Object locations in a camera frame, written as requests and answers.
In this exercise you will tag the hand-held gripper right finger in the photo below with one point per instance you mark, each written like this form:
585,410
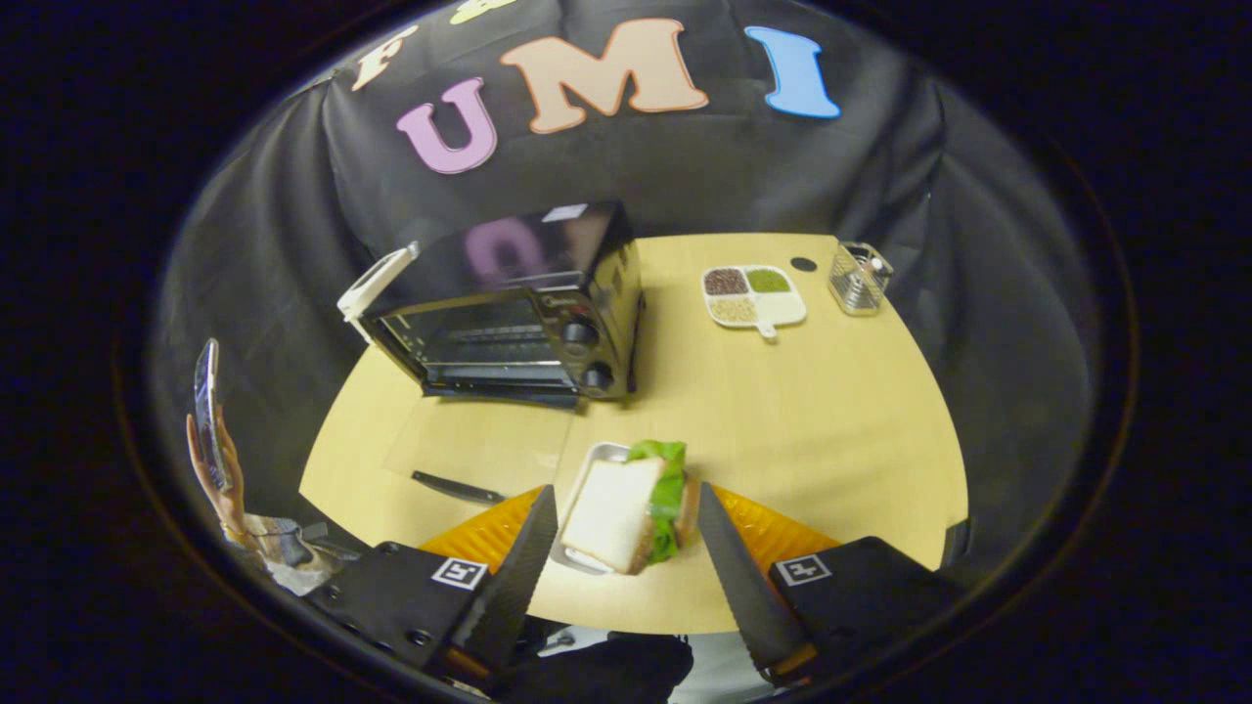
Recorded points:
748,587

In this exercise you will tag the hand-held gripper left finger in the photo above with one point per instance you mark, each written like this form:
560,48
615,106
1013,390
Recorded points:
514,587

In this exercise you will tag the lettuce sandwich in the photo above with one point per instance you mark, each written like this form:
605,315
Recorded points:
631,508

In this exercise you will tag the black toaster oven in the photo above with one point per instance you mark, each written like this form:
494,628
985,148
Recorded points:
548,293

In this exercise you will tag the white ribbed tray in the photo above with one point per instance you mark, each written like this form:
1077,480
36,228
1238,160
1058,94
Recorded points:
587,464

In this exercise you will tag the white divided grain dish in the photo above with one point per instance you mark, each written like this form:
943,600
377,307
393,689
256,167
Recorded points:
753,296

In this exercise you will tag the black round table cap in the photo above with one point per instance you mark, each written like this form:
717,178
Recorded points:
803,264

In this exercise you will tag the white boxy appliance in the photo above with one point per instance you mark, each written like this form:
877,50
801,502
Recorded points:
377,284

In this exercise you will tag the black backdrop cloth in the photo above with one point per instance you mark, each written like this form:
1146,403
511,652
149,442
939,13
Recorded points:
743,166

